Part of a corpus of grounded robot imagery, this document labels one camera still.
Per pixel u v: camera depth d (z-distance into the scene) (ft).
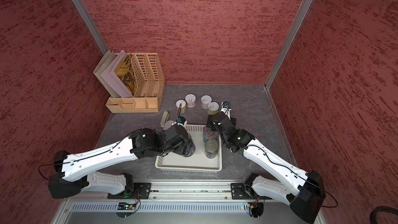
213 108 3.29
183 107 3.31
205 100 3.39
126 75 3.26
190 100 3.40
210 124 2.28
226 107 2.15
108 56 3.11
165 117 3.22
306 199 1.22
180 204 2.33
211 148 2.59
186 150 2.00
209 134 2.72
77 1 2.52
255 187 1.99
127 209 2.35
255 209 2.32
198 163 2.84
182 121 2.00
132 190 2.18
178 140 1.62
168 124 2.74
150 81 3.85
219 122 1.77
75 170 1.28
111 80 2.95
